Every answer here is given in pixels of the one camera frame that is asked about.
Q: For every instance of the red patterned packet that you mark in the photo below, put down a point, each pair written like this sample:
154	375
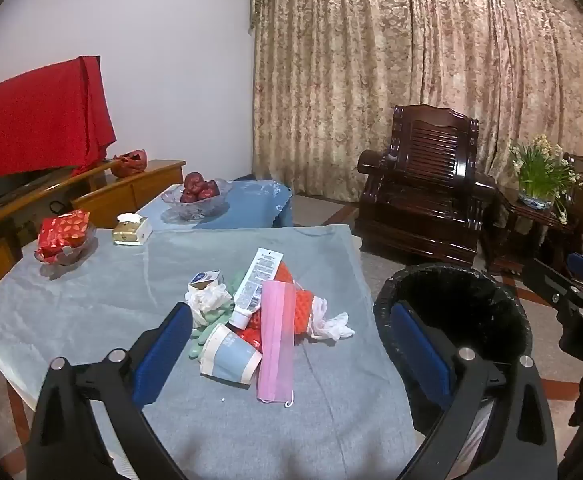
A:
64	232

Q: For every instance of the white tissue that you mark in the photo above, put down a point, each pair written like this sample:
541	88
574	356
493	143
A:
209	302
331	322

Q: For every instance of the glass fruit bowl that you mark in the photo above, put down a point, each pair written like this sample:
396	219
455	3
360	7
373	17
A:
196	210

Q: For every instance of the potted flowering plant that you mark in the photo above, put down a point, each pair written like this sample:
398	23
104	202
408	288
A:
539	170

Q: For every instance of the blue tablecloth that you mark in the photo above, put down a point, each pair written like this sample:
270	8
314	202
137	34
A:
256	205

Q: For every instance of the pink face mask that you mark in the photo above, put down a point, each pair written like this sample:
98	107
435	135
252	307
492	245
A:
276	340

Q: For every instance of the red ornament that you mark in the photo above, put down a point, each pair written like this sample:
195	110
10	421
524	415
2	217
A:
129	162

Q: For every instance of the black television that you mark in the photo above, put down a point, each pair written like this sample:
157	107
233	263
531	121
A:
6	185

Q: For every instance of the dark wooden side table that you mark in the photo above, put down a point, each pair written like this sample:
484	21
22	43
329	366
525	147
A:
521	232

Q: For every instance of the orange foam net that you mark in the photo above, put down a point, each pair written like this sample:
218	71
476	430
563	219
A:
304	312

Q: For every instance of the trash bin with black bag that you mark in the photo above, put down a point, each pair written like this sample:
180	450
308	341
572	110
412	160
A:
451	295

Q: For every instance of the blue and white paper cup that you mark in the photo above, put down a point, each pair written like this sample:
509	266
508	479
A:
231	357

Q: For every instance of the white squeeze tube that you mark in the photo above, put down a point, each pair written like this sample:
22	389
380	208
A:
256	280

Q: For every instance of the gold and white tissue box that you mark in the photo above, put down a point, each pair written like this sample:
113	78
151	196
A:
131	232

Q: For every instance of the grey tablecloth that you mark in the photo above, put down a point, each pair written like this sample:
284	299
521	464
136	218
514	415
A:
121	285

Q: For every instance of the red cloth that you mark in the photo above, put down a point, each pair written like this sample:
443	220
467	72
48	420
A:
36	115

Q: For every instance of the red apple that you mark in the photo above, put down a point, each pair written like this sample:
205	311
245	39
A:
208	191
193	180
187	196

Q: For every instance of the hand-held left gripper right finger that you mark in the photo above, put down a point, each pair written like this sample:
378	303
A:
421	355

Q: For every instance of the small glass bowl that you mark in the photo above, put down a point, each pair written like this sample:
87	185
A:
84	247

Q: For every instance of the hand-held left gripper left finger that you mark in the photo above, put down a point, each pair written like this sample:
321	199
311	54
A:
161	355

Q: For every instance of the small white carton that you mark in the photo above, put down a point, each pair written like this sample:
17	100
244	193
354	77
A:
205	278

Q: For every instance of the wooden cabinet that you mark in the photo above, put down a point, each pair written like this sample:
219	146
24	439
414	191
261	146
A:
116	195

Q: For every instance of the green rubber glove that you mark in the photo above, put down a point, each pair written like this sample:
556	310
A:
199	342

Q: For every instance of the beige patterned curtain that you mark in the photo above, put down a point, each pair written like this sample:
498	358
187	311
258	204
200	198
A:
396	50

